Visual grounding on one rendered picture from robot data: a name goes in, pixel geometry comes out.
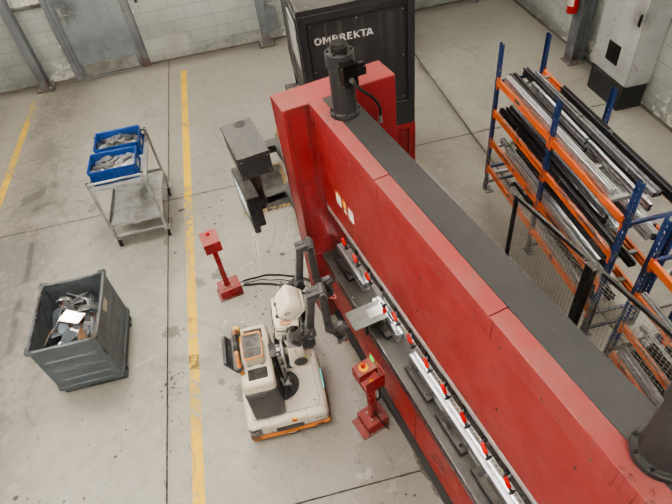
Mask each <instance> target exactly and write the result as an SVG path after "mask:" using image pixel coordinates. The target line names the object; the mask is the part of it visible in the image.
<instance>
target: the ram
mask: <svg viewBox="0 0 672 504"><path fill-rule="evenodd" d="M315 131H316V137H317V143H318V150H319V156H320V162H321V169H322V175H323V181H324V188H325V194H326V200H327V204H328V206H329V207H330V208H331V210H332V211H333V213H334V214H335V216H336V217H337V218H338V220H339V221H340V223H341V224H342V226H343V227H344V228H345V230H346V231H347V233H348V234H349V236H350V237H351V238H352V240H353V241H354V243H355V244H356V245H357V247H358V248H359V250H360V251H361V253H362V254H363V255H364V257H365V258H366V260H367V261H368V263H369V264H370V265H371V267H372V268H373V270H374V271H375V273H376V274H377V275H378V277H379V278H380V280H381V281H382V283H383V284H384V285H385V287H386V288H387V290H388V291H389V293H390V294H391V295H392V297H393V298H394V300H395V301H396V303H397V304H398V305H399V307H400V308H401V310H402V311H403V313H404V314H405V315H406V317H407V318H408V320H409V321H410V323H411V324H412V325H413V327H414V328H415V330H416V331H417V333H418V334H419V335H420V337H421V338H422V340H423V341H424V343H425V344H426V345H427V347H428V348H429V350H430V351H431V353H432V354H433V355H434V357H435V358H436V360H437V361H438V363H439V364H440V365H441V367H442V368H443V370H444V371H445V373H446V374H447V375H448V377H449V378H450V380H451V381H452V383H453V384H454V385H455V387H456V388H457V390H458V391H459V393H460V394H461V395H462V397H463V398H464V400H465V401H466V403H467V404H468V405H469V407H470V408H471V410H472V411H473V412H474V414H475V415H476V417H477V418H478V420H479V421H480V422H481V424H482V425H483V427H484V428H485V430H486V431H487V432H488V434H489V435H490V437H491V438H492V440H493V441H494V442H495V444H496V445H497V447H498V448H499V450H500V451H501V452H502V454H503V455H504V457H505V458H506V460H507V461H508V462H509V464H510V465H511V467H512V468H513V470H514V471H515V472H516V474H517V475H518V477H519V478H520V480H521V481H522V482H523V484H524V485H525V487H526V488H527V490H528V491H529V492H530V494H531V495H532V497H533V498H534V500H535V501H536V502H537V504H623V503H622V502H621V501H620V499H619V498H618V497H617V496H616V495H615V493H614V492H613V491H612V490H611V488H610V487H609V486H608V485H607V483H606V482H605V481H604V480H603V479H602V477H601V476H600V475H599V474H598V472H597V471H596V470H595V469H594V467H593V466H592V465H591V464H590V463H589V461H588V460H587V459H586V458H585V456H584V455H583V454H582V453H581V451H580V450H579V449H578V448H577V447H576V445H575V444H574V443H573V442H572V440H571V439H570V438H569V437H568V435H567V434H566V433H565V432H564V431H563V429H562V428H561V427H560V426H559V424H558V423H557V422H556V421H555V419H554V418H553V417H552V416H551V415H550V413H549V412H548V411H547V410H546V408H545V407H544V406H543V405H542V403H541V402H540V401H539V400H538V399H537V397H536V396H535V395H534V394H533V392H532V391H531V390H530V389H529V388H528V386H527V385H526V384H525V383H524V381H523V380H522V379H521V378H520V376H519V375H518V374H517V373H516V372H515V370H514V369H513V368H512V367H511V365H510V364H509V363H508V362H507V360H506V359H505V358H504V357H503V356H502V354H501V353H500V352H499V351H498V349H497V348H496V347H495V346H494V344H493V343H492V342H491V341H490V340H489V339H488V337H487V336H486V335H485V334H484V332H483V331H482V330H481V328H480V327H479V326H478V325H477V324H476V322H475V321H474V320H473V319H472V317H471V316H470V315H469V314H468V312H467V311H466V310H465V309H464V308H463V306H462V305H461V304H460V303H459V301H458V300H457V299H456V298H455V297H454V295H453V294H452V293H451V292H450V290H449V289H448V288H447V287H446V285H445V284H444V283H443V282H442V281H441V279H440V278H439V277H438V276H437V274H436V273H435V272H434V271H433V269H432V268H431V267H430V266H429V265H428V263H427V262H426V261H425V260H424V258H423V257H422V256H421V255H420V253H419V252H418V251H417V250H416V249H415V247H414V246H413V245H412V244H411V242H410V241H409V240H408V239H407V237H406V236H405V235H404V234H403V233H402V231H401V230H400V229H399V228H398V226H397V225H396V224H395V223H394V221H393V220H392V219H391V218H390V217H389V215H388V214H387V213H386V212H385V210H384V209H383V208H382V207H381V205H380V204H379V203H378V202H377V201H376V200H375V198H374V197H373V196H372V194H371V193H370V192H369V191H368V189H367V188H366V187H365V186H364V185H363V183H362V182H361V181H360V180H359V178H358V177H357V176H356V175H355V173H354V172H353V171H352V170H351V169H350V167H349V166H348V165H347V164H346V162H345V161H344V160H343V159H342V157H341V156H340V155H339V154H338V153H337V151H336V150H335V149H334V148H333V146H332V145H331V144H330V143H329V141H328V140H327V139H326V138H325V137H324V135H323V134H322V133H321V132H320V130H319V129H318V128H317V127H316V125H315ZM335 190H336V191H337V193H338V194H339V195H340V198H341V206H342V208H341V207H340V205H339V204H338V202H337V198H336V191H335ZM342 199H343V200H342ZM343 201H344V202H345V204H346V209H345V208H344V207H343ZM328 206H327V207H328ZM348 207H349V209H350V210H351V211H352V213H353V218H354V224H353V223H352V222H351V220H350V219H349V213H348ZM344 209H345V210H346V212H347V215H346V213H345V212H344ZM328 210H329V211H330V209H329V208H328ZM330 213H331V214H332V212H331V211H330ZM332 216H333V217H334V218H335V216H334V215H333V214H332ZM335 220H336V221H337V219H336V218H335ZM337 223H338V224H339V222H338V221H337ZM339 226H340V227H341V225H340V224H339ZM341 229H342V230H343V231H344V229H343V228H342V227H341ZM344 233H345V234H346V232H345V231H344ZM346 236H347V237H348V235H347V234H346ZM348 239H349V240H350V242H351V243H352V244H353V242H352V241H351V239H350V238H349V237H348ZM353 246H354V247H355V245H354V244H353ZM355 249H356V250H357V252H358V253H359V254H360V252H359V251H358V249H357V248H356V247H355ZM360 256H361V257H362V255H361V254H360ZM362 259H363V260H364V258H363V257H362ZM364 262H365V263H366V265H367V266H368V267H369V265H368V264H367V262H366V261H365V260H364ZM369 269H370V270H371V268H370V267H369ZM371 272H372V273H373V275H374V276H375V278H376V279H377V280H378V278H377V277H376V275H375V274H374V272H373V271H372V270H371ZM378 282H379V283H380V285H381V286H382V288H383V289H384V290H385V288H384V287H383V285H382V284H381V282H380V281H379V280H378ZM385 292H386V293H387V291H386V290H385ZM387 295H388V296H389V298H390V299H391V301H392V302H393V303H394V301H393V300H392V298H391V297H390V295H389V294H388V293H387ZM394 305H395V306H396V308H397V309H398V311H399V312H400V314H401V315H402V316H403V318H404V319H405V321H406V322H407V324H408V325H409V326H410V324H409V323H408V321H407V320H406V318H405V317H404V315H403V314H402V313H401V311H400V310H399V308H398V307H397V305H396V304H395V303H394ZM410 328H411V329H412V331H413V332H414V334H415V335H416V337H417V338H418V339H419V341H420V342H421V344H422V345H423V347H424V348H425V350H426V351H427V352H428V354H429V355H430V357H431V358H432V360H433V361H434V363H435V364H436V365H437V367H438V368H439V370H440V371H441V373H442V374H443V375H444V377H445V378H446V380H447V381H448V383H449V384H450V386H451V387H452V388H453V390H454V391H455V393H456V394H457V396H458V397H459V399H460V400H461V401H462V403H463V404H464V406H465V407H466V409H467V410H468V411H469V413H470V414H471V416H472V417H473V419H474V420H475V422H476V423H477V424H478V426H479V427H480V429H481V430H482V432H483V433H484V435H485V436H486V437H487V439H488V440H489V442H490V443H491V445H492V446H493V448H494V449H495V450H496V452H497V453H498V455H499V456H500V458H501V459H502V460H503V462H504V463H505V465H506V466H507V468H508V469H509V471H510V472H511V473H512V475H513V476H514V478H515V479H516V481H517V482H518V484H519V485H520V486H521V488H522V489H523V491H524V492H525V494H526V495H527V496H528V498H529V499H530V501H531V502H532V504H535V503H534V502H533V501H532V499H531V498H530V496H529V495H528V493H527V492H526V491H525V489H524V488H523V486H522V485H521V483H520V482H519V480H518V479H517V478H516V476H515V475H514V473H513V472H512V470H511V469H510V468H509V466H508V465H507V463H506V462H505V460H504V459H503V458H502V456H501V455H500V453H499V452H498V450H497V449H496V447H495V446H494V445H493V443H492V442H491V440H490V439H489V437H488V436H487V435H486V433H485V432H484V430H483V429H482V427H481V426H480V425H479V423H478V422H477V420H476V419H475V417H474V416H473V414H472V413H471V412H470V410H469V409H468V407H467V406H466V404H465V403H464V402H463V400H462V399H461V397H460V396H459V394H458V393H457V392H456V390H455V389H454V387H453V386H452V384H451V383H450V381H449V380H448V379H447V377H446V376H445V374H444V373H443V371H442V370H441V369H440V367H439V366H438V364H437V363H436V361H435V360H434V359H433V357H432V356H431V354H430V353H429V351H428V350H427V348H426V347H425V346H424V344H423V343H422V341H421V340H420V338H419V337H418V336H417V334H416V333H415V331H414V330H413V328H412V327H411V326H410Z"/></svg>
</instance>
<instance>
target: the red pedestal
mask: <svg viewBox="0 0 672 504"><path fill-rule="evenodd" d="M198 235H199V237H200V240H201V242H202V245H203V247H204V250H205V252H206V255H207V256H208V255H211V254H213V256H214V259H215V261H216V264H217V266H218V269H219V271H220V274H221V276H222V279H223V280H221V281H218V282H216V283H217V286H218V289H216V290H217V293H218V295H219V298H220V301H221V302H225V301H227V300H230V299H232V298H235V297H237V296H240V295H242V294H244V291H243V289H242V286H241V283H240V281H239V279H238V277H237V275H234V276H231V277H229V278H227V275H226V272H225V270H224V267H223V265H222V262H221V259H220V257H219V254H218V252H219V251H221V250H223V248H222V245H221V242H220V240H219V238H218V235H217V233H216V231H215V229H214V228H213V229H211V230H208V231H205V232H202V233H200V234H198Z"/></svg>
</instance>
